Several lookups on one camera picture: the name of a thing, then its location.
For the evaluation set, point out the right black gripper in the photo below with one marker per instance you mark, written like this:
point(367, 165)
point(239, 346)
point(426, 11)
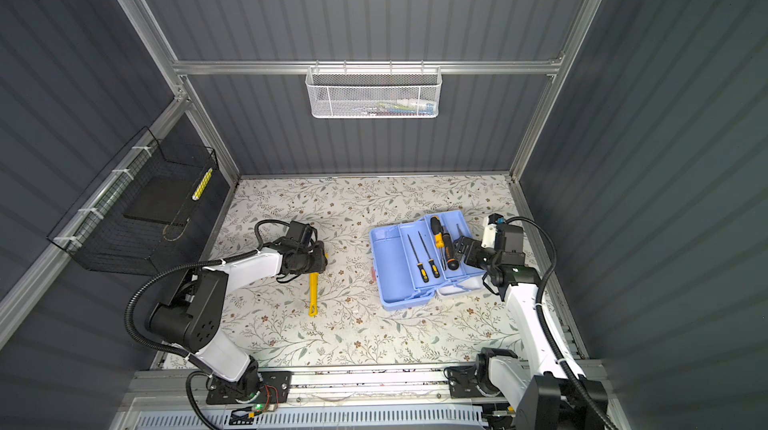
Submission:
point(464, 247)

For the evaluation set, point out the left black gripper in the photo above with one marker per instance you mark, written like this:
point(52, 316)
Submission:
point(320, 260)

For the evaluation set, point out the yellow pipe wrench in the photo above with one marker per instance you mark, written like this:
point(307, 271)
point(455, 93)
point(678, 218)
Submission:
point(314, 286)

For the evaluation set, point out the yellow black handled screwdriver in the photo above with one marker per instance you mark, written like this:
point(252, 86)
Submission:
point(436, 228)

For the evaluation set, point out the slim yellow black screwdriver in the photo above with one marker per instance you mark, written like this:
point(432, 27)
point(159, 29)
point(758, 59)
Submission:
point(432, 264)

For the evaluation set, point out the thin black screwdriver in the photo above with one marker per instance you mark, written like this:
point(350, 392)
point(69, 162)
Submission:
point(420, 265)

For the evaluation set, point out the white blue tool box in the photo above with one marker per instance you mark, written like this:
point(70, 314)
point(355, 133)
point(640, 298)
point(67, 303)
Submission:
point(399, 283)

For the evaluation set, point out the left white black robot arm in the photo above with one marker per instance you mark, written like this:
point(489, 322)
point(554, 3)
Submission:
point(189, 316)

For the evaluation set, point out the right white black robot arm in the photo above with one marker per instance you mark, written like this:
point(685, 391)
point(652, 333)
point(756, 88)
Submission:
point(543, 385)

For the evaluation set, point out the floral table mat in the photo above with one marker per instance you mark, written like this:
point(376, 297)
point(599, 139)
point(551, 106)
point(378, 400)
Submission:
point(271, 321)

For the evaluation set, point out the black pad in basket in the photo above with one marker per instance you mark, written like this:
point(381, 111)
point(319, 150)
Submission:
point(163, 201)

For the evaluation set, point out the pens in white basket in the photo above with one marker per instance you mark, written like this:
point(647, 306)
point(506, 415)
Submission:
point(398, 108)

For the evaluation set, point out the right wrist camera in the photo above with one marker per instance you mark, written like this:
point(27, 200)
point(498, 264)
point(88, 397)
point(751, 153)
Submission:
point(490, 231)

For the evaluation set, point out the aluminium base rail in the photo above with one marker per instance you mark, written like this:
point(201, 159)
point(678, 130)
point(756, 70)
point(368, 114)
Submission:
point(320, 386)

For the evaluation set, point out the white wire mesh basket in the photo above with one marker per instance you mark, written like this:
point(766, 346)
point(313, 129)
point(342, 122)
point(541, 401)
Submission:
point(335, 94)

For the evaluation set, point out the black wire basket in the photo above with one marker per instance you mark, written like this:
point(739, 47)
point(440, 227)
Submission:
point(136, 220)

